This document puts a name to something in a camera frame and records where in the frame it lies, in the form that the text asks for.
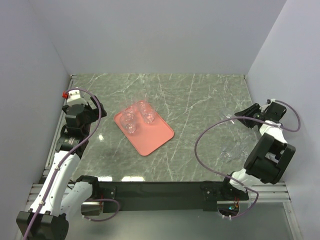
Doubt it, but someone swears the clear glass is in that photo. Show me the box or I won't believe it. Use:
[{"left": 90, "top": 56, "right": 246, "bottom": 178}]
[
  {"left": 140, "top": 105, "right": 156, "bottom": 124},
  {"left": 121, "top": 104, "right": 136, "bottom": 120},
  {"left": 120, "top": 113, "right": 137, "bottom": 134},
  {"left": 219, "top": 149, "right": 234, "bottom": 163},
  {"left": 218, "top": 107, "right": 235, "bottom": 126},
  {"left": 133, "top": 92, "right": 148, "bottom": 114}
]

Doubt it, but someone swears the clear glass edge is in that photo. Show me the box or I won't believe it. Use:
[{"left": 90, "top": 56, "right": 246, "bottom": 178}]
[{"left": 233, "top": 144, "right": 251, "bottom": 161}]

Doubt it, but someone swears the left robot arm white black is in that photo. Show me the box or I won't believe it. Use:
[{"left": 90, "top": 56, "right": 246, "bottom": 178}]
[{"left": 16, "top": 94, "right": 107, "bottom": 240}]

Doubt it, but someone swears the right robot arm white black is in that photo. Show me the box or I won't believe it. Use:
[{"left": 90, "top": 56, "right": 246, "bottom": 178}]
[{"left": 220, "top": 99, "right": 296, "bottom": 200}]

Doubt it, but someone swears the salmon pink plastic tray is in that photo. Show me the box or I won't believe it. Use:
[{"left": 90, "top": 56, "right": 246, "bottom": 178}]
[{"left": 113, "top": 101, "right": 175, "bottom": 156}]

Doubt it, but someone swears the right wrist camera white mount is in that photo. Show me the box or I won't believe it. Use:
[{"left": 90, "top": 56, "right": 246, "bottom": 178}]
[{"left": 259, "top": 98, "right": 276, "bottom": 113}]

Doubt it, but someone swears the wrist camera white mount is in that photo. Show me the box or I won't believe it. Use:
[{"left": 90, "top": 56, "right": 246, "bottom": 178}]
[
  {"left": 259, "top": 98, "right": 276, "bottom": 113},
  {"left": 62, "top": 89, "right": 87, "bottom": 106}
]

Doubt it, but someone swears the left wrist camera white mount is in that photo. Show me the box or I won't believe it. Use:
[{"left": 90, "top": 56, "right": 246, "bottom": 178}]
[{"left": 62, "top": 89, "right": 87, "bottom": 106}]

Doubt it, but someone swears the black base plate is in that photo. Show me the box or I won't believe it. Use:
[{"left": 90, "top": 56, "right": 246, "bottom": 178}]
[{"left": 88, "top": 180, "right": 249, "bottom": 213}]

